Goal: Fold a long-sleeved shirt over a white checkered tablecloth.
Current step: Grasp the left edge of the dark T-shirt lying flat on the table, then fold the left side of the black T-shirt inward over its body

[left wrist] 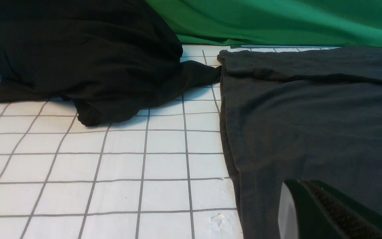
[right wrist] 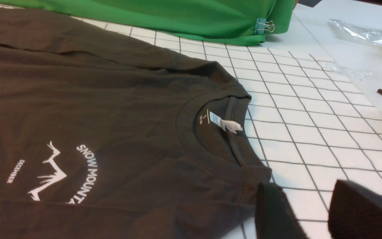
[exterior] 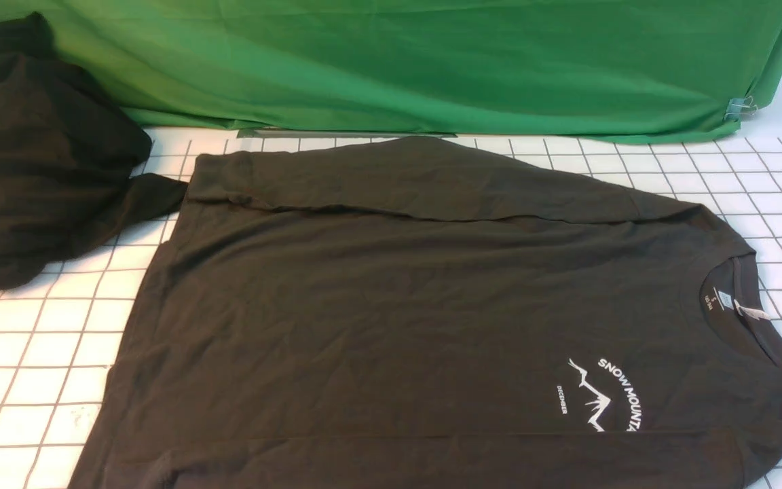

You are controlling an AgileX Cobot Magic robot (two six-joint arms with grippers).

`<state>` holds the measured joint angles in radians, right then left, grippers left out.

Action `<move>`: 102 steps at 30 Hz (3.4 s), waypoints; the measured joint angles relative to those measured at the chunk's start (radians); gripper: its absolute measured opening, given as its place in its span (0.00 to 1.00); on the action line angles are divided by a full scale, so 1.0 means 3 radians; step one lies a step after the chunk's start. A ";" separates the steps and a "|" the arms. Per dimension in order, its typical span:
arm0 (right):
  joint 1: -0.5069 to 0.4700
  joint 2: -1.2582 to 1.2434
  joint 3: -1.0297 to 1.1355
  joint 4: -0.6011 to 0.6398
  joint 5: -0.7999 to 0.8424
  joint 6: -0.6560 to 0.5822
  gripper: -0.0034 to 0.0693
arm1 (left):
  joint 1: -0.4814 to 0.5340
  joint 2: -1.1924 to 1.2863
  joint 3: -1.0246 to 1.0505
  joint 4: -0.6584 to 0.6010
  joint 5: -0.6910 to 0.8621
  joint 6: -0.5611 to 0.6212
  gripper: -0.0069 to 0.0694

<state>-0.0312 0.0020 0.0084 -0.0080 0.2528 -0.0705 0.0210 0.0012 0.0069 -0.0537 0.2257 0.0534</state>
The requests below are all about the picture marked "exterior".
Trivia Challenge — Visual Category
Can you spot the white neck label tag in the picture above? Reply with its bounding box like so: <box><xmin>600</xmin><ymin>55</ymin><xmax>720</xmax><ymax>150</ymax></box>
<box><xmin>734</xmin><ymin>300</ymin><xmax>772</xmax><ymax>320</ymax></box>

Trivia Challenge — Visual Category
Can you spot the black garment pile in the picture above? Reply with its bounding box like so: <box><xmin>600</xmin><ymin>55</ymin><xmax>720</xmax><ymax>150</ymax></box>
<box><xmin>0</xmin><ymin>12</ymin><xmax>187</xmax><ymax>291</ymax></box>

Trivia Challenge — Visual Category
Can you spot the gray long-sleeve top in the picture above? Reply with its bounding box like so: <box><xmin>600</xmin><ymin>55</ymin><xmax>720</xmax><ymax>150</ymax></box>
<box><xmin>69</xmin><ymin>137</ymin><xmax>782</xmax><ymax>488</ymax></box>

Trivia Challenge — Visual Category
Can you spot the green backdrop cloth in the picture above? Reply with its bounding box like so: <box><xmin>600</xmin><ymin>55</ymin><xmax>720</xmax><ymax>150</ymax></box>
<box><xmin>0</xmin><ymin>1</ymin><xmax>782</xmax><ymax>143</ymax></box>

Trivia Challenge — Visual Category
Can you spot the metal binder clip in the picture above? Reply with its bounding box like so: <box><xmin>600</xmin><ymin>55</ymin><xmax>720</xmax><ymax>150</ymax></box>
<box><xmin>724</xmin><ymin>96</ymin><xmax>758</xmax><ymax>122</ymax></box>

